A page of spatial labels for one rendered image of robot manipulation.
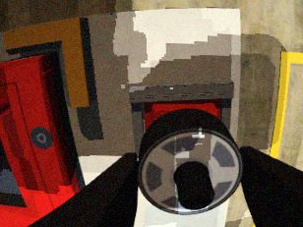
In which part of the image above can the yellow line marking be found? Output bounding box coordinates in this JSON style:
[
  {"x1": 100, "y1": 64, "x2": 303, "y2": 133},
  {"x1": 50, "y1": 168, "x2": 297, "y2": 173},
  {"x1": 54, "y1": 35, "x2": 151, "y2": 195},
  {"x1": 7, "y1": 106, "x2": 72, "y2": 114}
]
[{"x1": 269, "y1": 52, "x2": 303, "y2": 160}]

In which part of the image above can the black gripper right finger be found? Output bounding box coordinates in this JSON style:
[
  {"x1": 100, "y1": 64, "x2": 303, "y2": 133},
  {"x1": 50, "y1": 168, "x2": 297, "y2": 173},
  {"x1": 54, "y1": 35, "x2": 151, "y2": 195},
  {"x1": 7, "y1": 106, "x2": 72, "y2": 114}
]
[{"x1": 240, "y1": 145, "x2": 303, "y2": 227}]

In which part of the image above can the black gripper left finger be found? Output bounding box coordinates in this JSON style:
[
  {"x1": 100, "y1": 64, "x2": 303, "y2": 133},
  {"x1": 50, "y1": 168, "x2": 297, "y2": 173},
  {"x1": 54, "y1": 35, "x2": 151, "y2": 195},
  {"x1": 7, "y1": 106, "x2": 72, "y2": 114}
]
[{"x1": 25, "y1": 152, "x2": 139, "y2": 227}]

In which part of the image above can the black and white wheel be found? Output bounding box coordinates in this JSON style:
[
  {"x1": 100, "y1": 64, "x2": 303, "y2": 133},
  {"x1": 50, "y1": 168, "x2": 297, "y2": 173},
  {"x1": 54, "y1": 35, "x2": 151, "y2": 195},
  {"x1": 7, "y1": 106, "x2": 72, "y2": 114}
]
[{"x1": 137, "y1": 108, "x2": 244, "y2": 216}]

